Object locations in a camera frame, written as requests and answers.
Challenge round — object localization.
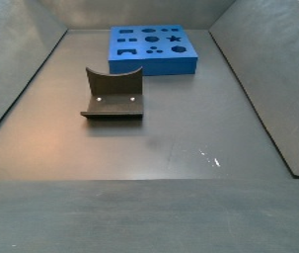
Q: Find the blue shape sorter block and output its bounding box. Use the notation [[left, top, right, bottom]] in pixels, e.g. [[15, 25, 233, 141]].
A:
[[108, 25, 198, 76]]

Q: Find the black curved holder bracket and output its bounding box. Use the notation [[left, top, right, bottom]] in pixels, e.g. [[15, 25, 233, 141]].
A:
[[80, 68, 144, 119]]

